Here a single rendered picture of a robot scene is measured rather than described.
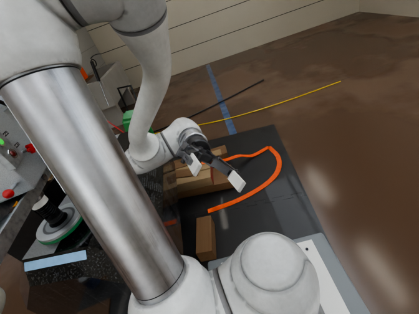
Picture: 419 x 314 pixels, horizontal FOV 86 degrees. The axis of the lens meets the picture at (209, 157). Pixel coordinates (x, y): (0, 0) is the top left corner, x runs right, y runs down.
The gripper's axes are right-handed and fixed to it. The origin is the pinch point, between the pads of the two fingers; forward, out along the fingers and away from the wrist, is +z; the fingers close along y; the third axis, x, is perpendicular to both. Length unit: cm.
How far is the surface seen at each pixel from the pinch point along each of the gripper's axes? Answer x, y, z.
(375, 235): -7, -142, -21
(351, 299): -10.7, -40.0, 21.9
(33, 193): -50, 38, -49
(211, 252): -73, -68, -60
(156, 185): -47, -18, -80
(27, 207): -52, 37, -41
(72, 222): -62, 21, -51
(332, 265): -8.3, -40.9, 13.3
